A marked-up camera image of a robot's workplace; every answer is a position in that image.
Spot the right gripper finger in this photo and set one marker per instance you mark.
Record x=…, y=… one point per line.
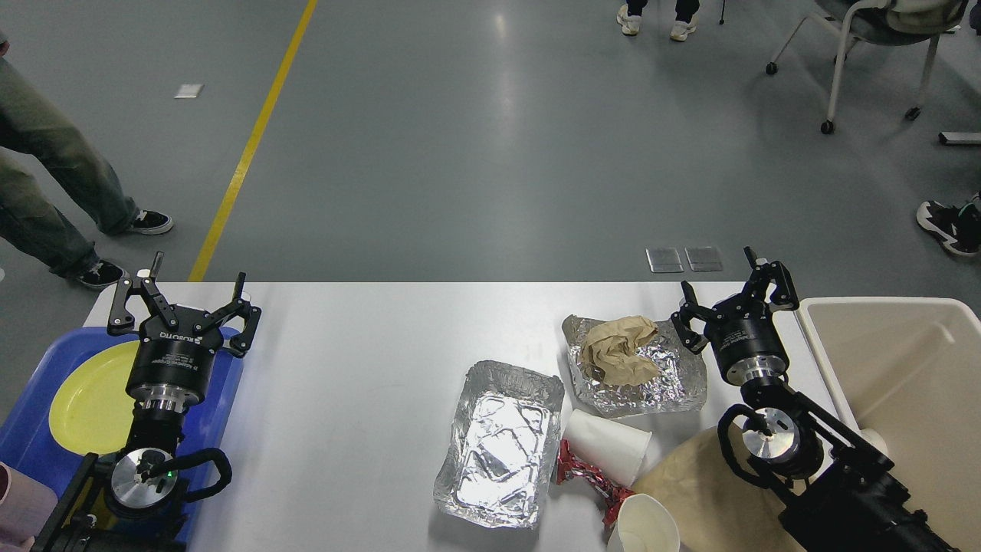
x=770, y=287
x=689, y=310

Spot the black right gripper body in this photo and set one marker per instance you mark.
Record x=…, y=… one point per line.
x=747, y=347

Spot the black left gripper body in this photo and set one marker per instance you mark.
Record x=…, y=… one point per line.
x=169, y=358

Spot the foil sheet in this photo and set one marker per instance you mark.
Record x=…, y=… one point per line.
x=681, y=384

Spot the yellow plastic plate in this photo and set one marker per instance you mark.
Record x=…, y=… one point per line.
x=91, y=412

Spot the brown paper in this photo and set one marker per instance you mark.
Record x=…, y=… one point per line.
x=612, y=347

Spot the brown paper bag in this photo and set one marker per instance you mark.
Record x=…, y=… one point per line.
x=715, y=510

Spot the pink mug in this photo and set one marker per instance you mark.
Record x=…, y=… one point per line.
x=26, y=505

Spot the aluminium foil tray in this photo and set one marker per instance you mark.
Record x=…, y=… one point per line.
x=504, y=445

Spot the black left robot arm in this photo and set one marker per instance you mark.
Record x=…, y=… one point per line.
x=134, y=499

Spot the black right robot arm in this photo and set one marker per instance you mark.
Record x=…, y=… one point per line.
x=837, y=489

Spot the right floor metal plate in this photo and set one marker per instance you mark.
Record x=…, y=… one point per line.
x=704, y=259

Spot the floor metal plate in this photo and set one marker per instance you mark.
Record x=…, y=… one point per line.
x=704, y=259
x=664, y=260

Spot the left floor metal plate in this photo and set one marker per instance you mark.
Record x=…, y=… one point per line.
x=664, y=260

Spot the beige plastic bin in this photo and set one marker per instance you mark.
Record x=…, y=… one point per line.
x=908, y=368

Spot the blue plastic tray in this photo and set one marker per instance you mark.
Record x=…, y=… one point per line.
x=38, y=429

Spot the lying white paper cup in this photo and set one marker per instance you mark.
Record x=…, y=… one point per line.
x=618, y=450

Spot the person in black coat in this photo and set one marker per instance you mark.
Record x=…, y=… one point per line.
x=956, y=228

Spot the red snack wrapper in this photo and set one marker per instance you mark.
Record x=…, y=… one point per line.
x=568, y=466

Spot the upright white paper cup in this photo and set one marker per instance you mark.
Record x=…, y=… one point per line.
x=644, y=524

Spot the metal bar on floor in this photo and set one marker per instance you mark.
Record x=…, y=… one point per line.
x=950, y=138

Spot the white floor label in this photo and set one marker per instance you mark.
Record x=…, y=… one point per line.
x=189, y=91

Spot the white rolling chair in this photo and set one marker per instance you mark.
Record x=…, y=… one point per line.
x=883, y=23

